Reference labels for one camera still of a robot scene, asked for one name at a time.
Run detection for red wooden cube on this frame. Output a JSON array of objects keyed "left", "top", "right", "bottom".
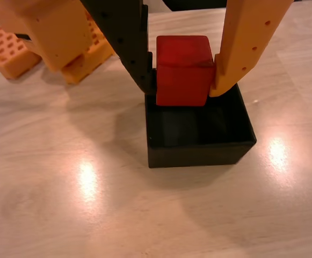
[{"left": 155, "top": 35, "right": 216, "bottom": 107}]

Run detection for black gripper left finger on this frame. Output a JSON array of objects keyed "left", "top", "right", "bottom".
[{"left": 80, "top": 0, "right": 157, "bottom": 96}]

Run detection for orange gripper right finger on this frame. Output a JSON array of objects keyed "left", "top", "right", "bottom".
[{"left": 208, "top": 0, "right": 295, "bottom": 98}]

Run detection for black open box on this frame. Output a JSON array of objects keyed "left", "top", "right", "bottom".
[{"left": 144, "top": 82, "right": 258, "bottom": 169}]

